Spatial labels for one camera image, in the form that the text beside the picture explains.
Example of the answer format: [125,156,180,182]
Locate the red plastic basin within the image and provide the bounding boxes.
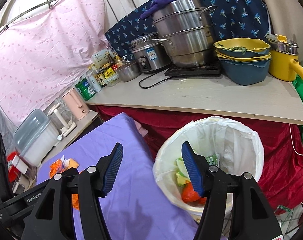
[7,151,20,183]

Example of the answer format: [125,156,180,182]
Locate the white dish drainer with lid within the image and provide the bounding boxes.
[13,109,60,167]

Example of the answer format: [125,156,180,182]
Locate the white bag lined trash bin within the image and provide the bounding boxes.
[152,116,264,217]

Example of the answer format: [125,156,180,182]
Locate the large steel steamer pot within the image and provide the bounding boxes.
[151,0,218,68]

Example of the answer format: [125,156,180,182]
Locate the white coffee maker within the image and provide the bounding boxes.
[47,102,77,138]

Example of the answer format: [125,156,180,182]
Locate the yellow seasoning packet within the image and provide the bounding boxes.
[103,67,115,79]

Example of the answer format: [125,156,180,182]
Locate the pink electric kettle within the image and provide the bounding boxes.
[62,88,90,120]

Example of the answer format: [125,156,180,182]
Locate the yellow saucepan with lid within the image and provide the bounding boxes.
[265,34,303,82]

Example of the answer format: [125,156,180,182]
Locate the pink curtain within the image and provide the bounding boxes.
[0,0,109,126]

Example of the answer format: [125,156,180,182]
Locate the black induction cooker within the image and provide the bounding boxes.
[164,64,221,77]

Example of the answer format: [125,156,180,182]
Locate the dark red cloth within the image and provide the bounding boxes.
[90,106,303,209]

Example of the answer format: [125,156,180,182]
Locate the orange plastic snack wrapper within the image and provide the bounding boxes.
[49,156,79,210]

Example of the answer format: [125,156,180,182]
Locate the purple tablecloth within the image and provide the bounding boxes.
[37,113,198,239]

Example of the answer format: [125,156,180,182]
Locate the white tea bottle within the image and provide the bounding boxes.
[87,73,102,93]

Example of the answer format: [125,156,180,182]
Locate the small steel pot with lid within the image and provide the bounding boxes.
[116,61,142,82]

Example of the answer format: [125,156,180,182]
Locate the white blender cup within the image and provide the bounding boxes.
[12,155,35,180]

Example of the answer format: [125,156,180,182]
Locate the red plastic bag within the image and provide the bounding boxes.
[181,183,207,205]

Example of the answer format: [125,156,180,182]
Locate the blue yellow stacked basins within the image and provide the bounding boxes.
[214,38,271,86]

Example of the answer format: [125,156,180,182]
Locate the yellow green snack bag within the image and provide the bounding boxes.
[176,158,190,186]

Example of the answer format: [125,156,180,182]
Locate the white carton box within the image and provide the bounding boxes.
[91,49,110,69]

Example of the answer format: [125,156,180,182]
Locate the navy patterned cloth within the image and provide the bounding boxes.
[106,0,271,56]

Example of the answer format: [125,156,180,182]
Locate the silver rice cooker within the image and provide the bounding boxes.
[129,32,172,74]

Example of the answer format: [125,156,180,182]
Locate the dark soy sauce bottle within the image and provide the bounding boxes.
[107,52,117,70]

